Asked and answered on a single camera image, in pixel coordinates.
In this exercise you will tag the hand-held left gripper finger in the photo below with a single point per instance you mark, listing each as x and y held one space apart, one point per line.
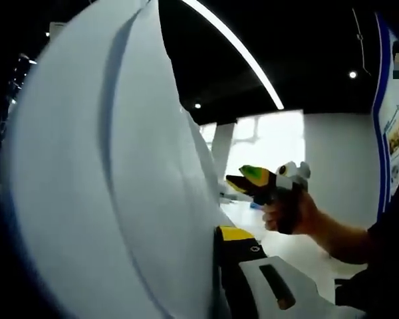
239 276

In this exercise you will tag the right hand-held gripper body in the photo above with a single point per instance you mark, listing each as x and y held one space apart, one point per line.
301 176

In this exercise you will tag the white cloth sheet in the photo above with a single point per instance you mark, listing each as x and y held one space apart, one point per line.
70 166

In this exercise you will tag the person's right hand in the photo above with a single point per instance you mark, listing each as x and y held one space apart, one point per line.
307 216

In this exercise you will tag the blue tissue pack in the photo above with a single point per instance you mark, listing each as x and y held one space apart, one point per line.
256 206

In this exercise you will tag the large bright window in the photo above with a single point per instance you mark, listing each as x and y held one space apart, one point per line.
272 139

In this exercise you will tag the long ceiling light strip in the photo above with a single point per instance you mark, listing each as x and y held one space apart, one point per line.
252 63

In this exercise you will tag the white ceiling conduit pipe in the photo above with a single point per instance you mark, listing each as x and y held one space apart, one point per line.
359 36

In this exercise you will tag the ceiling air conditioner vent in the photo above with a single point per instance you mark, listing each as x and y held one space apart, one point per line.
58 29

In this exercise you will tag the blue white wall poster board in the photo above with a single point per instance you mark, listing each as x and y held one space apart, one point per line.
384 133

